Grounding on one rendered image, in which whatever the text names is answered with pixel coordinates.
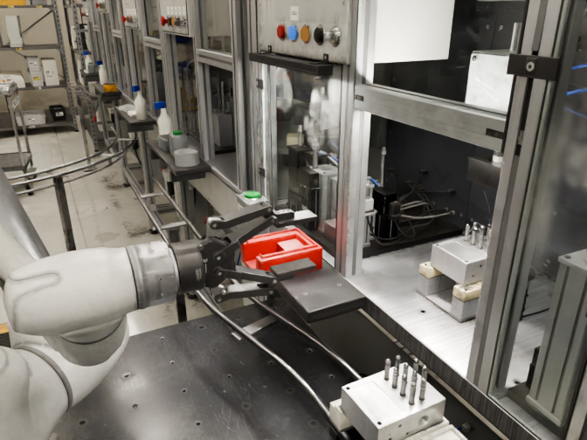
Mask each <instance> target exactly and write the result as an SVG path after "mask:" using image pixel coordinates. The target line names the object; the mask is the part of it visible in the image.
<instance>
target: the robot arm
mask: <svg viewBox="0 0 587 440"><path fill-rule="evenodd" d="M251 220H252V221H251ZM316 220H317V216H316V215H315V214H314V213H313V212H311V211H310V210H303V211H298V212H293V211H292V210H290V209H286V210H277V211H273V207H272V206H271V205H269V204H268V203H267V202H265V201H262V202H260V203H255V204H253V205H250V206H247V207H244V208H243V209H240V210H235V211H233V212H230V213H227V214H224V215H222V216H208V217H206V218H205V222H206V223H207V232H206V235H204V236H203V237H201V238H199V239H191V240H186V241H182V242H177V243H172V244H169V245H168V246H167V245H166V243H165V242H164V241H162V240H161V241H155V242H151V243H146V244H138V245H130V246H128V247H121V248H106V247H98V248H88V249H83V250H77V251H69V252H65V253H60V254H57V255H53V256H50V254H49V253H48V251H47V249H46V248H45V245H44V244H43V242H42V240H41V238H40V236H39V235H38V233H37V231H36V229H35V228H34V226H33V224H32V222H31V220H30V218H29V217H28V215H27V213H26V212H25V210H24V207H23V205H22V204H21V203H20V201H19V199H18V197H17V195H16V193H15V191H14V189H13V188H12V187H11V185H10V182H9V180H8V179H7V177H6V175H5V173H4V172H3V170H2V168H1V166H0V287H1V289H2V290H3V304H4V309H5V312H6V314H7V317H8V321H7V328H8V330H9V336H10V346H11V348H9V347H1V346H0V440H59V436H58V434H56V433H53V431H54V430H55V429H56V427H57V426H58V424H59V422H60V420H61V419H62V417H63V415H64V414H65V413H66V412H67V411H68V410H69V409H70V408H72V407H73V406H74V405H76V404H77V403H78V402H80V401H81V400H82V399H83V398H84V397H86V396H87V395H88V394H89V393H90V392H91V391H92V390H94V389H95V388H96V387H97V386H98V385H99V384H100V383H101V382H102V381H103V380H104V378H105V377H106V376H107V375H108V374H109V373H110V372H111V371H112V369H113V368H114V366H115V365H116V364H117V362H118V361H119V359H120V358H121V356H122V354H123V352H124V350H125V348H126V346H127V344H128V338H129V325H128V317H127V313H131V312H133V311H136V310H140V309H141V310H142V309H146V308H147V307H151V306H158V305H161V304H165V303H169V302H172V301H174V300H175V299H176V295H177V294H179V295H181V294H185V293H188V292H194V291H199V290H201V289H203V288H204V287H209V288H211V296H212V298H214V300H215V301H216V303H218V304H219V303H222V302H224V301H226V300H228V299H239V298H249V297H258V296H268V295H273V294H274V289H273V288H274V286H275V284H277V283H278V282H280V281H283V280H287V279H290V278H294V274H297V273H301V272H307V271H311V270H315V269H316V264H315V263H313V262H312V261H311V260H310V259H309V258H303V259H299V260H295V261H291V262H287V263H284V264H279V265H273V266H270V271H271V272H270V271H269V270H268V271H269V272H268V271H263V270H258V269H253V268H249V267H244V266H239V265H236V264H235V261H234V257H235V250H237V249H238V248H240V245H241V244H243V243H245V242H246V241H248V240H249V239H251V238H253V237H255V236H256V235H258V234H259V233H260V232H261V231H263V230H265V229H267V228H268V227H270V226H271V225H274V226H275V227H276V228H281V227H286V226H290V225H295V224H299V223H308V222H313V221H316ZM248 221H251V222H249V223H247V224H246V225H244V226H242V227H241V228H239V229H238V230H236V231H234V232H232V233H228V234H227V235H225V236H223V237H221V238H219V237H216V236H215V235H216V234H217V233H219V232H222V229H228V228H231V227H233V226H236V225H239V224H242V223H245V222H248ZM230 243H231V244H230ZM226 278H232V279H237V280H239V279H244V280H250V281H255V282H260V283H249V284H237V285H220V284H221V283H222V282H223V281H224V280H225V279H226Z"/></svg>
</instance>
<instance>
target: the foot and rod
mask: <svg viewBox="0 0 587 440"><path fill-rule="evenodd" d="M503 154H504V153H501V152H497V151H494V153H493V154H490V155H480V156H474V157H469V163H468V170H467V176H466V179H467V180H469V181H472V182H476V183H478V184H480V185H483V186H486V187H488V188H490V189H494V190H498V186H499V182H500V177H501V164H502V159H503Z"/></svg>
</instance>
